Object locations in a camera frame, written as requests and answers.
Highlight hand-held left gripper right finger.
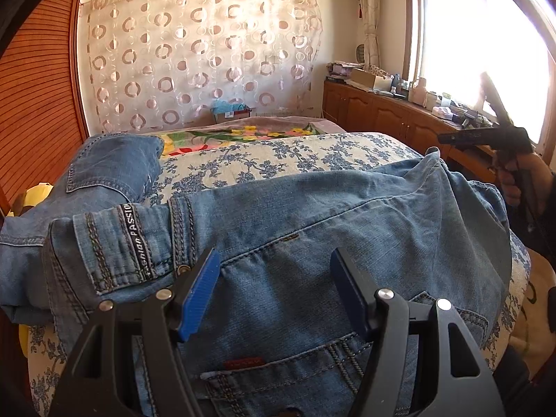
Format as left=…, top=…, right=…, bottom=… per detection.
left=329, top=247, right=507, bottom=417

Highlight light blue cloth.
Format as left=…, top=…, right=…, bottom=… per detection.
left=211, top=99, right=246, bottom=114

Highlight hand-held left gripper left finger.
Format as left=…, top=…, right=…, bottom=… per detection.
left=50, top=247, right=222, bottom=417

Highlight pile of papers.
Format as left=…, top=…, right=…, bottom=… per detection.
left=326, top=62, right=366, bottom=81

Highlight wooden louvred wardrobe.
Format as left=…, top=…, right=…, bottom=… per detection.
left=0, top=0, right=90, bottom=227

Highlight open cardboard box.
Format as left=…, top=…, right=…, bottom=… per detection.
left=350, top=68, right=394, bottom=93

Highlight blue denim pants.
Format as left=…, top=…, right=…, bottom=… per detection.
left=43, top=148, right=511, bottom=417
left=0, top=133, right=165, bottom=326

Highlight window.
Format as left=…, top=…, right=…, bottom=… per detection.
left=404, top=0, right=556, bottom=157

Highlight wooden cabinet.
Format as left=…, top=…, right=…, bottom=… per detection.
left=322, top=76, right=556, bottom=192

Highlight black tools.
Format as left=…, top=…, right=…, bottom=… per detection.
left=452, top=108, right=484, bottom=129

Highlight white blue-floral bedsheet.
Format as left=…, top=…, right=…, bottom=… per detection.
left=26, top=132, right=533, bottom=417

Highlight sheer circle-pattern curtain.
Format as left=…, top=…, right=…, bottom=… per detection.
left=80, top=0, right=325, bottom=135

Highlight patterned floor rug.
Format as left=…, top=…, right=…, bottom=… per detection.
left=515, top=247, right=556, bottom=357

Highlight beige window curtain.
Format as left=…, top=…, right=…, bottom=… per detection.
left=354, top=0, right=384, bottom=71

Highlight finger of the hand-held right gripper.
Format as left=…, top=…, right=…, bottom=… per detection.
left=438, top=128, right=505, bottom=145
left=480, top=74, right=517, bottom=132

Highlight person's right hand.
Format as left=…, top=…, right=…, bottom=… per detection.
left=496, top=152, right=550, bottom=209

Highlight pink flowered blanket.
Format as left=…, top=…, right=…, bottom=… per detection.
left=143, top=115, right=348, bottom=157

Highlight small cardboard box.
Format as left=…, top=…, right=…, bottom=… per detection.
left=213, top=106, right=253, bottom=125

